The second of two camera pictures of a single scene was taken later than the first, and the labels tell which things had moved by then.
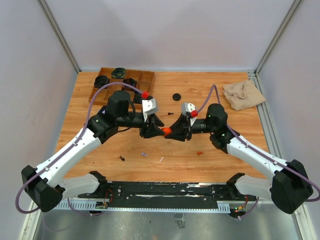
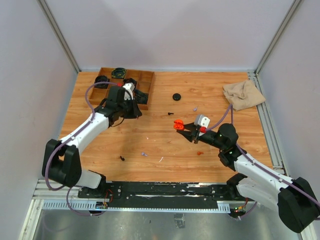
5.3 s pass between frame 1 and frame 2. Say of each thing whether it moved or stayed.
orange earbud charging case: moved
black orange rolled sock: stayed
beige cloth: stayed
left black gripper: moved
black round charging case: stayed
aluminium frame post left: stayed
